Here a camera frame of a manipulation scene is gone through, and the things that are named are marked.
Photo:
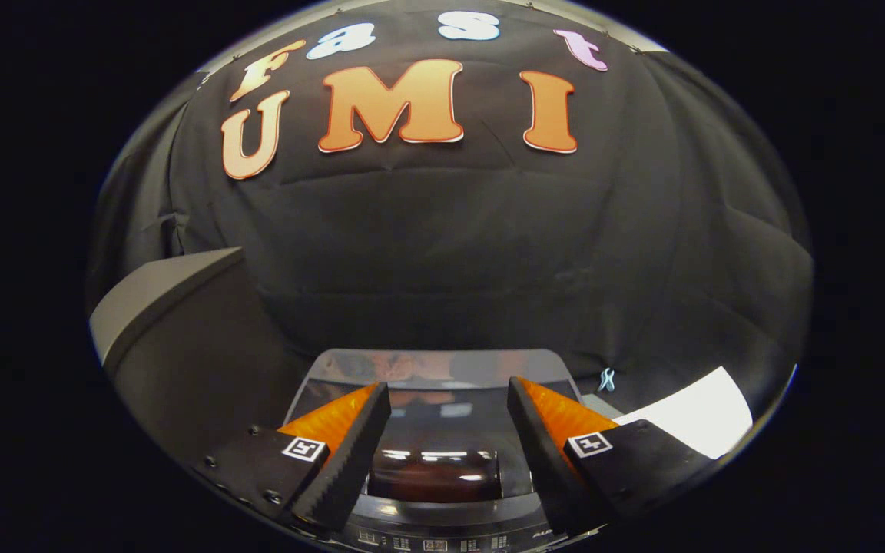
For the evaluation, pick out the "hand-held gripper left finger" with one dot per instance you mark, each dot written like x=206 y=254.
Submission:
x=350 y=461

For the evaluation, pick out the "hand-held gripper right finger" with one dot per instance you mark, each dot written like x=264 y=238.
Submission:
x=546 y=461

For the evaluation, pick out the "grey washing machine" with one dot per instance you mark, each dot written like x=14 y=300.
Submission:
x=450 y=516

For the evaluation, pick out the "dark glass washing machine lid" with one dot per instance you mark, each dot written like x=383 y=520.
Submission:
x=442 y=369

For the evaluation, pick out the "light blue clip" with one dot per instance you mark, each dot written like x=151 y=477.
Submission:
x=606 y=379

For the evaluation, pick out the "white paper sheet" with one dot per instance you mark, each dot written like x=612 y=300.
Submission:
x=696 y=415

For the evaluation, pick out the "black backdrop cloth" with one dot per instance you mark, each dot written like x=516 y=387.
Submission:
x=488 y=246

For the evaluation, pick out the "grey platform box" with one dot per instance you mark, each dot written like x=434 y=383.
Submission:
x=158 y=292

